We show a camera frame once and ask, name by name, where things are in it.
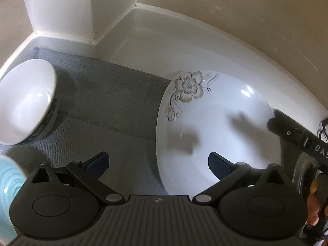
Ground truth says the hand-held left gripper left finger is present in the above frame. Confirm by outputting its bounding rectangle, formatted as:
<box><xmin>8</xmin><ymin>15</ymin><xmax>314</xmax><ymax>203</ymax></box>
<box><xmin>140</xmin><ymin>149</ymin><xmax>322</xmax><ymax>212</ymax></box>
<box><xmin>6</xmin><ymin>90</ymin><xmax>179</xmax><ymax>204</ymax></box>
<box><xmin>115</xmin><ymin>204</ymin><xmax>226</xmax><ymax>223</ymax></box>
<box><xmin>24</xmin><ymin>152</ymin><xmax>129</xmax><ymax>206</ymax></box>

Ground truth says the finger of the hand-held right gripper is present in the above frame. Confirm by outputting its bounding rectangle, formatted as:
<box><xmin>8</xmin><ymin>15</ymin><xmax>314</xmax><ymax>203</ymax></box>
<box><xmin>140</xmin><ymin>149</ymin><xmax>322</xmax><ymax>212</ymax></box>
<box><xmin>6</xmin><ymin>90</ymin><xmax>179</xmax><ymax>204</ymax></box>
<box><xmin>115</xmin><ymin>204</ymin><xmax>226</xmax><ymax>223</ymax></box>
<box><xmin>266</xmin><ymin>109</ymin><xmax>308</xmax><ymax>150</ymax></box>

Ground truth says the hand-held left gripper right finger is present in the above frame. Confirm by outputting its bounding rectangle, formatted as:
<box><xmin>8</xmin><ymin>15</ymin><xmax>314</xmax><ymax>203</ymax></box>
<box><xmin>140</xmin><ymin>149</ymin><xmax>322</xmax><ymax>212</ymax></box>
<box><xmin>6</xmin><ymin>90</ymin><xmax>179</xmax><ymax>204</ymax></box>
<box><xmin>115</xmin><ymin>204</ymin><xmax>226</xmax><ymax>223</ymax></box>
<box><xmin>192</xmin><ymin>152</ymin><xmax>294</xmax><ymax>207</ymax></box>

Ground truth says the white floral plate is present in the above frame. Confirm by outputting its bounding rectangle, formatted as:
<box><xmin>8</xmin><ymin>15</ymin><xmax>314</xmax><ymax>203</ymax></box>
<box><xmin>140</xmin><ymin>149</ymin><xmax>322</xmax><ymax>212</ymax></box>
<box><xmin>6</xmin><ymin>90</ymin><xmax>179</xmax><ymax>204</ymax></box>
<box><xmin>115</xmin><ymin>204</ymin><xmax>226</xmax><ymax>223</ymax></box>
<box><xmin>156</xmin><ymin>69</ymin><xmax>284</xmax><ymax>196</ymax></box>

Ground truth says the white bowl blue patterned outside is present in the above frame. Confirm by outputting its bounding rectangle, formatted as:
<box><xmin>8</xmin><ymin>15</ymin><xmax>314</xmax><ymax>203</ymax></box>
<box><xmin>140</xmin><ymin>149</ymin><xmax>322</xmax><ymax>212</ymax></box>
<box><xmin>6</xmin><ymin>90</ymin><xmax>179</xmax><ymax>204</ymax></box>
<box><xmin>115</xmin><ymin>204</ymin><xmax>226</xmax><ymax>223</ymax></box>
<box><xmin>0</xmin><ymin>58</ymin><xmax>58</xmax><ymax>146</ymax></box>

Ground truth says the person's right hand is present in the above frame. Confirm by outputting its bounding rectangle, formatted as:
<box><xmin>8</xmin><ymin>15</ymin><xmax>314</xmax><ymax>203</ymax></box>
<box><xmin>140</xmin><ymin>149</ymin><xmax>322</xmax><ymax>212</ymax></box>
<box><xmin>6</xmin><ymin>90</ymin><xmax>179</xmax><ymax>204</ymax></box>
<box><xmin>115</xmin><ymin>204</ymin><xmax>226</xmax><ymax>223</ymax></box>
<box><xmin>306</xmin><ymin>178</ymin><xmax>325</xmax><ymax>226</ymax></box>

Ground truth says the grey mat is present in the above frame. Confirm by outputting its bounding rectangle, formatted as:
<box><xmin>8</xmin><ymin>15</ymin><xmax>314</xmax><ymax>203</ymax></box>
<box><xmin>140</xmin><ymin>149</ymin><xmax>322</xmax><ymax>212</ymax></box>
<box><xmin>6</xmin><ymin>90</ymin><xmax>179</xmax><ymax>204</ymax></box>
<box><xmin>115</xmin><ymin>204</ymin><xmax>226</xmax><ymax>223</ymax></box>
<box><xmin>5</xmin><ymin>47</ymin><xmax>173</xmax><ymax>196</ymax></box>

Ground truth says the light blue ribbed bowl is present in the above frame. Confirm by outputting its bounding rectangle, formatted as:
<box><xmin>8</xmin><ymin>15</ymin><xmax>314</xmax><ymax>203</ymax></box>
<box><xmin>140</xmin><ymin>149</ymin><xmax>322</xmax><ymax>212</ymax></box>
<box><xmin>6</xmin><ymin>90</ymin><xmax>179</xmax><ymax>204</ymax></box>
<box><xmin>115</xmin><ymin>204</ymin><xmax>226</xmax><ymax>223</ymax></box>
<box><xmin>0</xmin><ymin>155</ymin><xmax>26</xmax><ymax>239</ymax></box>

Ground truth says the black cable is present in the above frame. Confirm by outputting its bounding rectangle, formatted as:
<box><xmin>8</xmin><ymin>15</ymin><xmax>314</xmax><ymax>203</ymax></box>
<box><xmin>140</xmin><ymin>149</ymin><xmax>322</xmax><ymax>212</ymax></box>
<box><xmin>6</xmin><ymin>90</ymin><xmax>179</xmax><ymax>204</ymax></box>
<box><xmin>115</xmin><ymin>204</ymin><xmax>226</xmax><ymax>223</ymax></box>
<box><xmin>317</xmin><ymin>117</ymin><xmax>328</xmax><ymax>142</ymax></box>

